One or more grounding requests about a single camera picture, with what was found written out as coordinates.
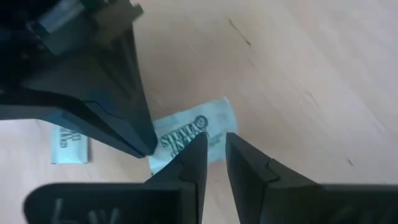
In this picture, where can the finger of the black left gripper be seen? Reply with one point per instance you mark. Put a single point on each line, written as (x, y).
(62, 112)
(118, 93)

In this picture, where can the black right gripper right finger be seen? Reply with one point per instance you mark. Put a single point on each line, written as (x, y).
(280, 199)

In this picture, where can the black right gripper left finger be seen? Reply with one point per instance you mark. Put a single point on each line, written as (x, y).
(140, 202)

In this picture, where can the green white stevia packet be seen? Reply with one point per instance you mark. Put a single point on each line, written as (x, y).
(186, 124)
(70, 149)

